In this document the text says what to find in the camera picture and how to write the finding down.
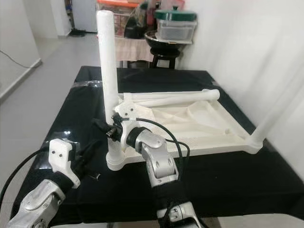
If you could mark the black floor appliance base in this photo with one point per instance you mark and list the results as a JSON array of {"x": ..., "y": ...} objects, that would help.
[{"x": 77, "y": 33}]

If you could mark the cream plastic table top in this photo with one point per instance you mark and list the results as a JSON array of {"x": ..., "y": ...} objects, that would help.
[{"x": 209, "y": 123}]

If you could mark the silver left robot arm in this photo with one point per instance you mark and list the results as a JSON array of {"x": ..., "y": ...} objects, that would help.
[{"x": 38, "y": 204}]

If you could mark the white cabinet appliance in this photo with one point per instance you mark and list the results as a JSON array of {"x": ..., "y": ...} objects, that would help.
[{"x": 85, "y": 14}]

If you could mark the red printed box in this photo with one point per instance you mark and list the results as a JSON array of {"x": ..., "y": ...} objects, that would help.
[{"x": 121, "y": 23}]

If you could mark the black wok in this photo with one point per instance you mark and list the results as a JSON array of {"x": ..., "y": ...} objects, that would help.
[{"x": 153, "y": 42}]

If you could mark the black tablecloth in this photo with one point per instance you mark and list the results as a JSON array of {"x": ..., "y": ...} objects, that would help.
[{"x": 218, "y": 190}]

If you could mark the clear tape patch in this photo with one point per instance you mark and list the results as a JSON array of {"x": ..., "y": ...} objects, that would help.
[
  {"x": 88, "y": 83},
  {"x": 61, "y": 134}
]

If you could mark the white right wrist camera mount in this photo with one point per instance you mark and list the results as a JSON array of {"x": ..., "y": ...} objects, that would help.
[{"x": 128, "y": 110}]

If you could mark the orange container lid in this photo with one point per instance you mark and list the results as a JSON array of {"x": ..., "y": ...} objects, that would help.
[{"x": 118, "y": 3}]

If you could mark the clear plastic container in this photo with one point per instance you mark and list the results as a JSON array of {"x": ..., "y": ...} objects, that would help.
[{"x": 175, "y": 29}]

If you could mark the pink checked cloth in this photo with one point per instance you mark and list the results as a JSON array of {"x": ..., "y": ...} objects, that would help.
[{"x": 133, "y": 47}]

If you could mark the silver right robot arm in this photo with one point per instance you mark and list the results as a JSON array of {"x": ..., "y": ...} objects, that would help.
[{"x": 156, "y": 156}]

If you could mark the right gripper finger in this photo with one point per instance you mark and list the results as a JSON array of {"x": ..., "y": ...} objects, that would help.
[{"x": 99, "y": 125}]

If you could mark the green pot lid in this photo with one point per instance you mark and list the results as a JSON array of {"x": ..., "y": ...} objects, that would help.
[{"x": 175, "y": 15}]

